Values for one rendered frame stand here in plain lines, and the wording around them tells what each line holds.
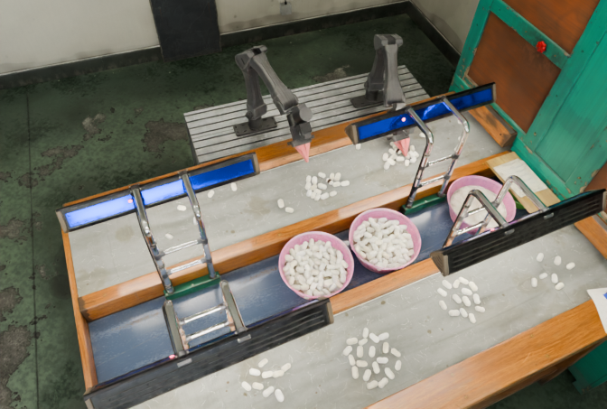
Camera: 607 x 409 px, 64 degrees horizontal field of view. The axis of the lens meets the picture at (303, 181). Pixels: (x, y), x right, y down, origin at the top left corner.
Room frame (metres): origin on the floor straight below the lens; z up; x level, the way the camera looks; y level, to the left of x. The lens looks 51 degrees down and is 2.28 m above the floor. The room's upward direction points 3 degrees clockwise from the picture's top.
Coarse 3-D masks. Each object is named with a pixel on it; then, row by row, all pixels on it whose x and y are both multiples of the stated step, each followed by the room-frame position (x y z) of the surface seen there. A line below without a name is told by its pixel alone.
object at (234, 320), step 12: (228, 288) 0.57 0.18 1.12; (168, 300) 0.54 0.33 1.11; (228, 300) 0.54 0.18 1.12; (168, 312) 0.50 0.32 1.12; (204, 312) 0.57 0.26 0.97; (228, 312) 0.59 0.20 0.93; (180, 324) 0.53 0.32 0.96; (216, 324) 0.59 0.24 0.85; (228, 324) 0.59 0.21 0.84; (240, 324) 0.48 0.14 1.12; (180, 336) 0.44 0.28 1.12; (192, 336) 0.54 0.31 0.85; (180, 348) 0.41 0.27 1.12
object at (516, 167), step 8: (496, 168) 1.35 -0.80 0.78; (504, 168) 1.35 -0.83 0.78; (512, 168) 1.36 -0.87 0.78; (520, 168) 1.36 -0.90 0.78; (528, 168) 1.36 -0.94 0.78; (504, 176) 1.31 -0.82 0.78; (520, 176) 1.31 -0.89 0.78; (528, 176) 1.32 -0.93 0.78; (536, 176) 1.32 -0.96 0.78; (512, 184) 1.27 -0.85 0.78; (528, 184) 1.27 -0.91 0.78; (536, 184) 1.27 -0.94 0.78; (544, 184) 1.28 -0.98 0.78; (520, 192) 1.23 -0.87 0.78
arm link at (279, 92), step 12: (252, 48) 1.65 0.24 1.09; (264, 48) 1.62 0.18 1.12; (240, 60) 1.60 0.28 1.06; (252, 60) 1.56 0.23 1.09; (264, 60) 1.57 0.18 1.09; (264, 72) 1.53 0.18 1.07; (276, 84) 1.50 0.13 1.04; (276, 96) 1.45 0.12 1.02; (288, 96) 1.47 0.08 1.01; (288, 108) 1.44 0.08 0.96
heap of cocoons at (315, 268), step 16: (320, 240) 0.97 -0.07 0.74; (288, 256) 0.90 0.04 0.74; (304, 256) 0.90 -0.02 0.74; (320, 256) 0.90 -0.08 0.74; (336, 256) 0.92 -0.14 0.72; (288, 272) 0.84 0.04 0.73; (304, 272) 0.84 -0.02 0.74; (320, 272) 0.84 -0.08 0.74; (336, 272) 0.84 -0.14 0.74; (304, 288) 0.78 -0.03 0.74; (320, 288) 0.78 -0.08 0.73; (336, 288) 0.79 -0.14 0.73
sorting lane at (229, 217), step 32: (416, 128) 1.60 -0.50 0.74; (448, 128) 1.61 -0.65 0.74; (480, 128) 1.62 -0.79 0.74; (320, 160) 1.38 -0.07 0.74; (352, 160) 1.39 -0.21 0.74; (416, 160) 1.41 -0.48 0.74; (448, 160) 1.42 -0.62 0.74; (224, 192) 1.17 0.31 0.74; (256, 192) 1.18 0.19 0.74; (288, 192) 1.19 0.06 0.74; (352, 192) 1.21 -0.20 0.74; (128, 224) 1.00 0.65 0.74; (160, 224) 1.01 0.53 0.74; (192, 224) 1.02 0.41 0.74; (224, 224) 1.02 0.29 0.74; (256, 224) 1.03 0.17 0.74; (288, 224) 1.04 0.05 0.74; (96, 256) 0.85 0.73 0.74; (128, 256) 0.86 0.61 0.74; (192, 256) 0.88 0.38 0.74; (96, 288) 0.73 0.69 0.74
